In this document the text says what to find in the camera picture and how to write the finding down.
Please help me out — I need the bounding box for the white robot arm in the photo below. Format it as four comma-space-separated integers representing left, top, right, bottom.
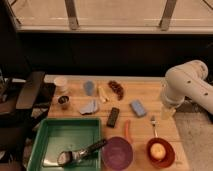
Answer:
160, 60, 213, 118

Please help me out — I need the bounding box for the purple bowl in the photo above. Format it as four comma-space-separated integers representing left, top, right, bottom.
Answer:
101, 137, 133, 171

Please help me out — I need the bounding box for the blue sponge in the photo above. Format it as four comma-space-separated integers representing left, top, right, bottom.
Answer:
130, 100, 146, 117

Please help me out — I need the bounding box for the yellow apple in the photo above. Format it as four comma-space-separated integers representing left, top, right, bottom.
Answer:
150, 143, 166, 160

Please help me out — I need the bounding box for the orange carrot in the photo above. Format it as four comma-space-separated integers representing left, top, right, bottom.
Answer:
124, 120, 130, 140

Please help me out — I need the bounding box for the red plate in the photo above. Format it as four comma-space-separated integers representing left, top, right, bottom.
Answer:
146, 138, 175, 169

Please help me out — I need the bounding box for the black rectangular block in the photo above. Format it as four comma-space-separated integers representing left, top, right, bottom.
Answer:
107, 107, 120, 128

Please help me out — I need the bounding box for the blue grey cloth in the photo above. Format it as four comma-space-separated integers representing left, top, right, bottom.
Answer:
79, 100, 99, 115

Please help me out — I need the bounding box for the blue cup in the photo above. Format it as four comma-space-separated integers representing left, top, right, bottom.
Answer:
83, 81, 95, 96

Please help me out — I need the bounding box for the small dark cup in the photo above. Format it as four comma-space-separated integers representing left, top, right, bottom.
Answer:
58, 96, 70, 110

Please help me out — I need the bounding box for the white cup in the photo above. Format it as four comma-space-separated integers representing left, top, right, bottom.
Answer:
54, 76, 68, 93

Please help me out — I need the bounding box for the green plastic tray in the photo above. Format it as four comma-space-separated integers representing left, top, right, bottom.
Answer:
27, 118, 102, 171

